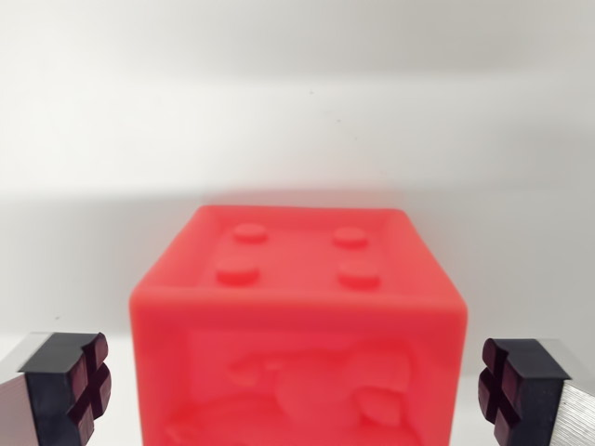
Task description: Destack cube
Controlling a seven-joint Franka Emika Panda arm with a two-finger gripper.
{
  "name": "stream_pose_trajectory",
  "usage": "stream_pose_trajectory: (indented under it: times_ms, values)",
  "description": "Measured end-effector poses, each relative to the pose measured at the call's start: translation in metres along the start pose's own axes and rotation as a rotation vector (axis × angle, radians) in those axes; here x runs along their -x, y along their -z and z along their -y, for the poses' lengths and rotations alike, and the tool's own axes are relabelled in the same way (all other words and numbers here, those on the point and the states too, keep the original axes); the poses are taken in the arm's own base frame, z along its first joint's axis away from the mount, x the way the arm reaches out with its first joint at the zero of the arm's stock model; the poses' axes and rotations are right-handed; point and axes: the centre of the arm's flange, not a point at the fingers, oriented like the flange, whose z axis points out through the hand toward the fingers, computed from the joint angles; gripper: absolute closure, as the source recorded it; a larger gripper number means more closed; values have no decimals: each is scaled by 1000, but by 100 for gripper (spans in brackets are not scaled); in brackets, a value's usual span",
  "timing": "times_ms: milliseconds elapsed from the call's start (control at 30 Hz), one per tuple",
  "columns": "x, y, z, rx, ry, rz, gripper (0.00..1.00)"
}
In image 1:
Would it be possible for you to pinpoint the red studded cube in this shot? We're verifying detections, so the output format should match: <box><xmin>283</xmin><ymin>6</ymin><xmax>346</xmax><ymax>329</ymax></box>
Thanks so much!
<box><xmin>128</xmin><ymin>203</ymin><xmax>468</xmax><ymax>446</ymax></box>

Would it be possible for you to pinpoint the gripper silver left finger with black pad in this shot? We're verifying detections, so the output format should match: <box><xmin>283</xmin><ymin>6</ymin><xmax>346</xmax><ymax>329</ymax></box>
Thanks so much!
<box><xmin>0</xmin><ymin>331</ymin><xmax>112</xmax><ymax>446</ymax></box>

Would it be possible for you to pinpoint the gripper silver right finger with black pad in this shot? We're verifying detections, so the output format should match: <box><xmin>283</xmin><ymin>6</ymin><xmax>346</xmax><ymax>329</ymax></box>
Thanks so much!
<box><xmin>477</xmin><ymin>337</ymin><xmax>595</xmax><ymax>446</ymax></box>

